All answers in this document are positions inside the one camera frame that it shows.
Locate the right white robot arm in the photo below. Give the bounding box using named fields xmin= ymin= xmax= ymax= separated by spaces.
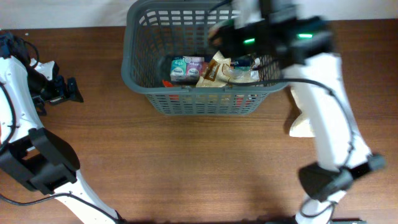
xmin=209 ymin=1 xmax=386 ymax=224

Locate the right black cable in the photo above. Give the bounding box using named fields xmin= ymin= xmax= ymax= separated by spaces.
xmin=206 ymin=0 xmax=357 ymax=218

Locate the grey plastic shopping basket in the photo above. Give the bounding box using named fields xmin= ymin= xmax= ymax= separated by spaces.
xmin=121 ymin=0 xmax=286 ymax=116

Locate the tissue multipack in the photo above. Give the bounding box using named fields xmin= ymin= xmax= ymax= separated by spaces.
xmin=169 ymin=55 xmax=252 ymax=83

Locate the beige paper pouch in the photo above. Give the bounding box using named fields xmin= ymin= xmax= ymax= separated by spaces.
xmin=289 ymin=88 xmax=315 ymax=138

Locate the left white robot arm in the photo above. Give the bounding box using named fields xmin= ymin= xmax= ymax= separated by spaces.
xmin=1 ymin=32 xmax=125 ymax=223

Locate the brown white snack bag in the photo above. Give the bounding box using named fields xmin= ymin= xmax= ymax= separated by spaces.
xmin=196 ymin=51 xmax=261 ymax=88

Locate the red spaghetti packet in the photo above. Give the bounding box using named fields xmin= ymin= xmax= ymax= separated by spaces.
xmin=161 ymin=78 xmax=256 ymax=108

